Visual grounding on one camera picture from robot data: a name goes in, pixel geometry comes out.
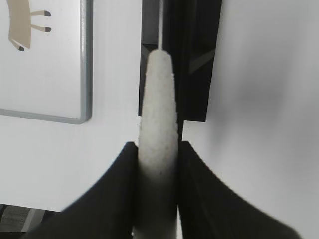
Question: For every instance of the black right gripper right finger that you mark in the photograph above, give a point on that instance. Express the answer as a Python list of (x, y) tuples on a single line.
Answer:
[(209, 209)]

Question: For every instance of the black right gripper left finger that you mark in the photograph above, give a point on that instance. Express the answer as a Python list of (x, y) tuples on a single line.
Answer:
[(105, 211)]

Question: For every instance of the white-handled kitchen knife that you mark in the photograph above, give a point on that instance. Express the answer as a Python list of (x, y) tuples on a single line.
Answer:
[(158, 147)]

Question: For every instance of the black knife stand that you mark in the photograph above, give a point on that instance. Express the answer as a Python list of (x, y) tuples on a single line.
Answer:
[(189, 36)]

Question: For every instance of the white grey-rimmed cutting board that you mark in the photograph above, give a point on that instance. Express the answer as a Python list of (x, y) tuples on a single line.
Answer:
[(46, 59)]

